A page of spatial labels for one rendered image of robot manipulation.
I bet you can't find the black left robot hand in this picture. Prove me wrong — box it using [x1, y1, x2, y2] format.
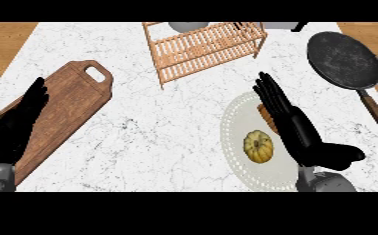
[0, 76, 51, 166]

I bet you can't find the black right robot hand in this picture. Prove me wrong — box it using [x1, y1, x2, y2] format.
[251, 71, 367, 172]

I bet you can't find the yellow squash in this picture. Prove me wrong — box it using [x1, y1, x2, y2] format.
[242, 129, 274, 164]

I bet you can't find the white round placemat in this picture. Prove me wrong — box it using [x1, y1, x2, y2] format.
[218, 91, 301, 192]

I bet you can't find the wooden tiered shelf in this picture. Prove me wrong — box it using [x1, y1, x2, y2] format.
[141, 21, 270, 90]

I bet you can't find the orange-brown ridged item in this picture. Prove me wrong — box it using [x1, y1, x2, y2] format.
[255, 103, 280, 136]

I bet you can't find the brown wooden cutting board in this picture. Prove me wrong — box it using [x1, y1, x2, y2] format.
[0, 59, 115, 187]

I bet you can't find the dark grey frying pan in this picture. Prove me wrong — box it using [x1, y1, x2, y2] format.
[305, 31, 378, 125]

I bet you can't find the grey round bowl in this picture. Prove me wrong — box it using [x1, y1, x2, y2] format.
[167, 21, 211, 34]

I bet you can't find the grey object with black handle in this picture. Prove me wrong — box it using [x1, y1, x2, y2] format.
[258, 21, 310, 33]

